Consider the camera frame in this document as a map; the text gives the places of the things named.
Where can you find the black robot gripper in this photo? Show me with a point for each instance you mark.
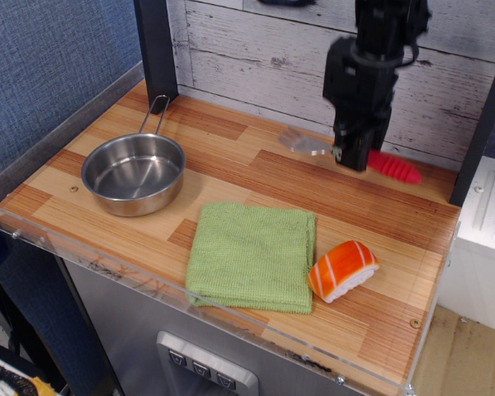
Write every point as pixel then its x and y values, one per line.
pixel 362 98

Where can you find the red handled metal fork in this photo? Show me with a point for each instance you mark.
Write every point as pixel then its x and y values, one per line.
pixel 383 163

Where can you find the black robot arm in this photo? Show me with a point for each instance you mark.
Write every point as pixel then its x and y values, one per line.
pixel 387 33

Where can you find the green folded cloth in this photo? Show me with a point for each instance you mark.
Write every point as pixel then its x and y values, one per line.
pixel 252 258

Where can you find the salmon sushi toy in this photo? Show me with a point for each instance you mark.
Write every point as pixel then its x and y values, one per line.
pixel 342 269

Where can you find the white grooved side counter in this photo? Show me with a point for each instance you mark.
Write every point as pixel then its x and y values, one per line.
pixel 477 217

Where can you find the stainless steel pot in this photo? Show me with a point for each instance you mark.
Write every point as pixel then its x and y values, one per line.
pixel 135 174

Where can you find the silver button control panel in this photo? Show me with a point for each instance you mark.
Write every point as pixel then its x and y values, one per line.
pixel 176 352

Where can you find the clear acrylic front guard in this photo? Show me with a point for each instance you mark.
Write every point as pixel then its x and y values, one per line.
pixel 362 343

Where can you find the black right vertical post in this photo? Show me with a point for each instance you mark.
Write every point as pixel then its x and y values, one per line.
pixel 475 151

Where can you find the black vertical post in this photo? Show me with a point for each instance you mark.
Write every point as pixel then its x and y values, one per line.
pixel 156 48
pixel 475 151

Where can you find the black left vertical post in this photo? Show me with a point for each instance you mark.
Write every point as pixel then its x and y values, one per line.
pixel 156 48

